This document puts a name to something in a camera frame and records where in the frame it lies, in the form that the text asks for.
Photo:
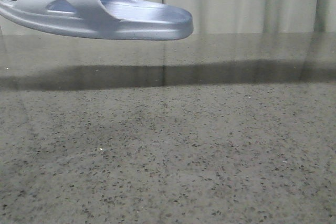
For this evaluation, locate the light blue slipper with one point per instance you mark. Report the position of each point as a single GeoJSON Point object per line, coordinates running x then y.
{"type": "Point", "coordinates": [101, 19]}

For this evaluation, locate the beige background curtain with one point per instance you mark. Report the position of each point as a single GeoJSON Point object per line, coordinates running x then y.
{"type": "Point", "coordinates": [242, 16]}

